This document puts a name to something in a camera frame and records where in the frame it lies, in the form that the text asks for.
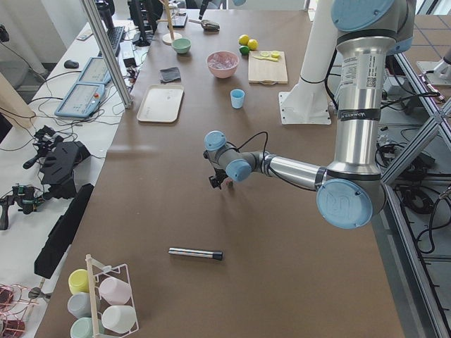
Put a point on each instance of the mint green bowl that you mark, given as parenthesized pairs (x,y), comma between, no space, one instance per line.
(181,45)

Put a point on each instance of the yellow lemon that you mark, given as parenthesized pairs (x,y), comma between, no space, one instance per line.
(252,44)
(243,40)

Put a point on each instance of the lemon slices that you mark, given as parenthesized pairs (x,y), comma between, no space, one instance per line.
(272,56)

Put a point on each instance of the wooden cup tree stand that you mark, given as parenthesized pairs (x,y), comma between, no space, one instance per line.
(172,35)

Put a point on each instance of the mint cup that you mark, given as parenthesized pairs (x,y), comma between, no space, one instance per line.
(82,328)

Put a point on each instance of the green lime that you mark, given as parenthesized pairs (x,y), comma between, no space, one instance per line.
(244,50)

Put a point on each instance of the wooden cutting board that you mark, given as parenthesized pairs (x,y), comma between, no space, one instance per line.
(267,72)

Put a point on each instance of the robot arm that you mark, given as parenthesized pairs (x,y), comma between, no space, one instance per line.
(348,190)

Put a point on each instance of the white cup rack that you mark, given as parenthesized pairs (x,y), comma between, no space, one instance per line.
(112,305)

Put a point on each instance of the copper wire bottle rack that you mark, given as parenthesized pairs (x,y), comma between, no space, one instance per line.
(16,306)

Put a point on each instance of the teach pendant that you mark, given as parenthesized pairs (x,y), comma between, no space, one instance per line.
(81,101)
(95,71)

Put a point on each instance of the steel muddler black tip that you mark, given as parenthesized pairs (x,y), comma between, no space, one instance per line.
(216,255)

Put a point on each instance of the grey folded cloth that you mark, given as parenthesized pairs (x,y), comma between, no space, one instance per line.
(171,74)

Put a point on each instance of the yellow cup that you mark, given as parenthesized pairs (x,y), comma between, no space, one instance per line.
(78,281)

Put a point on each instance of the black computer mouse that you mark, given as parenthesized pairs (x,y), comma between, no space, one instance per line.
(70,64)

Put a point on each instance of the steel ice scoop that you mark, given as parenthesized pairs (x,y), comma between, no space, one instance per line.
(207,25)

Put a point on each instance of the white rabbit tray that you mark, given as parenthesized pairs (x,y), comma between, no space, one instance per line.
(161,103)

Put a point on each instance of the aluminium frame post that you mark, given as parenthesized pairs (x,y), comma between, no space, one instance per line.
(103,42)

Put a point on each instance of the pink bowl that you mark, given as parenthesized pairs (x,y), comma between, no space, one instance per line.
(222,64)

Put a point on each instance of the grey cup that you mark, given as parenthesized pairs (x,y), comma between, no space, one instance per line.
(79,305)

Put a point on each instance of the steel jigger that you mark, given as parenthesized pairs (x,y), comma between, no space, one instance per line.
(37,293)

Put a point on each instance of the pink cup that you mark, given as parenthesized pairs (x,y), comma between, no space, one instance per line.
(115,291)

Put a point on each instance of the white cup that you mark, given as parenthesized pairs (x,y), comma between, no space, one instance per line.
(119,318)

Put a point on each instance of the blue cup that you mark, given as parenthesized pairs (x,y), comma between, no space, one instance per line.
(237,97)

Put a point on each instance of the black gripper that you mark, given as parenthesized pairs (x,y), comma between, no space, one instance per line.
(219,176)

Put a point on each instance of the black keyboard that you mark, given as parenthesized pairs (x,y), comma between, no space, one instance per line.
(115,36)

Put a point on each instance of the long black box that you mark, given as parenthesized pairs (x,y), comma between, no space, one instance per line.
(62,234)

